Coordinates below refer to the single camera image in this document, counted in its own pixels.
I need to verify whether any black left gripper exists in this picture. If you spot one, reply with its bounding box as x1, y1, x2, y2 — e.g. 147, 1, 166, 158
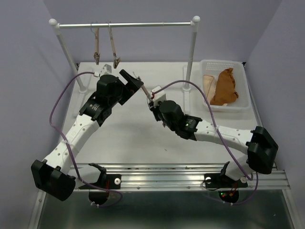
109, 70, 143, 106

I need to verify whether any brown underwear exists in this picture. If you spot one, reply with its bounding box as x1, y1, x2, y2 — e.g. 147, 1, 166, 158
210, 68, 239, 106

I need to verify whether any wooden clip hanger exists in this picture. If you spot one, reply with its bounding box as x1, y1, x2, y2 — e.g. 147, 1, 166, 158
133, 72, 152, 102
91, 28, 100, 65
107, 21, 121, 69

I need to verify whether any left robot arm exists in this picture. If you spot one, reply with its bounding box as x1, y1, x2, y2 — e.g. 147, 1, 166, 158
31, 70, 143, 201

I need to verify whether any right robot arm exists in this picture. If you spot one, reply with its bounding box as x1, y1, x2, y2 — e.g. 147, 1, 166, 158
148, 100, 278, 186

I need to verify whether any cream striped underwear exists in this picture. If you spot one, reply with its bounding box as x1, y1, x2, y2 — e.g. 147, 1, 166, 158
203, 75, 228, 106

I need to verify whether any white clothes rack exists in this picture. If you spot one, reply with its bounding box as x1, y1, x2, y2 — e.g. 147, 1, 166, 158
49, 16, 201, 114

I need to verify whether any translucent plastic basket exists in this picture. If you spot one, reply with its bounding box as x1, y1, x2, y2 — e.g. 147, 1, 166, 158
200, 60, 250, 113

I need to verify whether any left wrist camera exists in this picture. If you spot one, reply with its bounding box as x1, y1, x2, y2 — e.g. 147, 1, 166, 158
93, 64, 112, 77

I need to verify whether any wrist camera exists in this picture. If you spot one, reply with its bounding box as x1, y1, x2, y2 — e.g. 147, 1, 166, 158
147, 85, 166, 107
93, 64, 112, 77

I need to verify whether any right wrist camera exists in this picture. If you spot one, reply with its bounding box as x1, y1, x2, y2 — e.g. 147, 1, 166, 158
147, 85, 166, 107

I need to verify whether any aluminium mounting rail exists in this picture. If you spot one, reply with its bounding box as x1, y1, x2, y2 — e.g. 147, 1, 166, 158
41, 163, 290, 191

